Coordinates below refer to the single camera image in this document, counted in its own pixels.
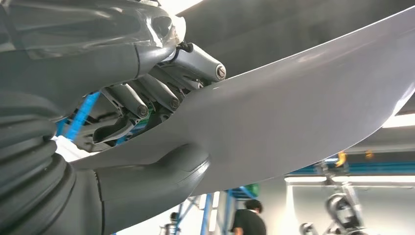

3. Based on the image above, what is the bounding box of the person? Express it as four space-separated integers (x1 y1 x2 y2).
160 212 181 235
231 198 267 235

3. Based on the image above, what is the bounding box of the orange hoist hook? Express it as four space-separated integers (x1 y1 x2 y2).
335 151 347 168

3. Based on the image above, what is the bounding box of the blue gantry beam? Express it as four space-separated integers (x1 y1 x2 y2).
285 161 415 176

